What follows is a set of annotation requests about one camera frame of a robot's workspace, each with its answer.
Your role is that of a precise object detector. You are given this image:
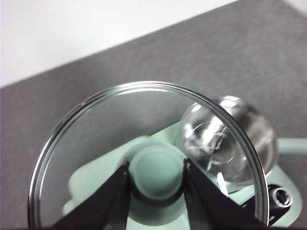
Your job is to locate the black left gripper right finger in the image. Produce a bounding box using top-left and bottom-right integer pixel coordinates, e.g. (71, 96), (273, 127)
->
(183, 159), (267, 230)

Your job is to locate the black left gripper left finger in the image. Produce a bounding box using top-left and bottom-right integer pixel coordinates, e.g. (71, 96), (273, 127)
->
(51, 160), (131, 230)

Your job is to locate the glass lid with green knob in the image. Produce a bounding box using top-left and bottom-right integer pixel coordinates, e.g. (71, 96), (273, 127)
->
(27, 80), (269, 230)

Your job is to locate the mint green steamer pot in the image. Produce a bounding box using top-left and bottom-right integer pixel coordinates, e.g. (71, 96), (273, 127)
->
(179, 95), (307, 190)

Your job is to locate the silver control knob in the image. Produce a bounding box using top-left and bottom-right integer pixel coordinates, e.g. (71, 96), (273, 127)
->
(272, 187), (294, 207)

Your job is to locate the mint green breakfast machine base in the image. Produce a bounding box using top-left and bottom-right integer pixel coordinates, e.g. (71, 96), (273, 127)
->
(148, 119), (302, 230)

